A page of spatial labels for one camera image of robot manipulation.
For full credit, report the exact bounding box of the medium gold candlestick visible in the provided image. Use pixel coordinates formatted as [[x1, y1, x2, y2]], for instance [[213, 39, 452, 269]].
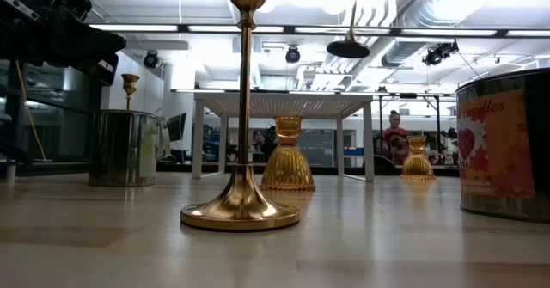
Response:
[[120, 73, 141, 112]]

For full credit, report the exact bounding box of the candle tin pale green label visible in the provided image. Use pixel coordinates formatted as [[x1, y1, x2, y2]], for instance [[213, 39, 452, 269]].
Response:
[[89, 109, 167, 188]]

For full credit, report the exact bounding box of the candle tin orange label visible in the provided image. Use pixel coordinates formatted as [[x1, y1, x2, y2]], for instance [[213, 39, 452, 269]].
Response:
[[455, 67, 550, 224]]

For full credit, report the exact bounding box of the amber ribbed glass candle holder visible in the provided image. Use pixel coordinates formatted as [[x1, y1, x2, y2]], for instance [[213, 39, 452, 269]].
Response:
[[400, 135, 436, 181], [260, 113, 317, 193]]

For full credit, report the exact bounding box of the black ceiling light rail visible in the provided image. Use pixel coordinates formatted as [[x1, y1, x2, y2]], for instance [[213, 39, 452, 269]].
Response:
[[83, 23, 550, 40]]

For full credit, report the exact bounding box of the short gold candlestick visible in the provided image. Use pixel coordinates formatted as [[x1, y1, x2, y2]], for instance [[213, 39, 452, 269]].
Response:
[[180, 0, 301, 232]]

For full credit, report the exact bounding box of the yellow cable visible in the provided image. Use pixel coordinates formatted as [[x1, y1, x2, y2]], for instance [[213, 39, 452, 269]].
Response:
[[15, 59, 48, 162]]

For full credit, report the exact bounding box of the person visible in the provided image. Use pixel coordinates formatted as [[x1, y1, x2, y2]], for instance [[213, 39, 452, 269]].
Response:
[[251, 128, 276, 160], [382, 110, 412, 167]]

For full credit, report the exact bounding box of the tall gold candlestick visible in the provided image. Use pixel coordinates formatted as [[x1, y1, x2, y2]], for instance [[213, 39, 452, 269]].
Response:
[[326, 0, 371, 60]]

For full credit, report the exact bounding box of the black computer monitor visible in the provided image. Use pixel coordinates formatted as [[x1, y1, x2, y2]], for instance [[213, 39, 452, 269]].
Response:
[[167, 113, 188, 143]]

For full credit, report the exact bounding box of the white perforated shelf riser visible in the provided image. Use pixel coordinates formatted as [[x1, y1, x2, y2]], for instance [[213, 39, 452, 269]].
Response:
[[192, 90, 375, 182]]

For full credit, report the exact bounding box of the black ceiling spotlight cluster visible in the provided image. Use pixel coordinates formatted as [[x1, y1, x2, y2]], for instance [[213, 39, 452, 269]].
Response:
[[423, 41, 460, 67]]

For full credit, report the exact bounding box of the black metal frame stand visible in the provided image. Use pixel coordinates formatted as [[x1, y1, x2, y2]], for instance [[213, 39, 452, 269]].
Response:
[[373, 92, 443, 169]]

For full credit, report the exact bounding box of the small grey post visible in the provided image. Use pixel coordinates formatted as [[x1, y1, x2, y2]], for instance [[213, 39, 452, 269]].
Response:
[[4, 159, 17, 184]]

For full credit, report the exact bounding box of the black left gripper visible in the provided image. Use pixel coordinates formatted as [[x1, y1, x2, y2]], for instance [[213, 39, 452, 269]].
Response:
[[0, 0, 127, 87]]

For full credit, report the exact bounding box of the silver ventilation duct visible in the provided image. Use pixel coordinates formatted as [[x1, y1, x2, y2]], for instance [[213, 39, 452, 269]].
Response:
[[350, 0, 463, 83]]

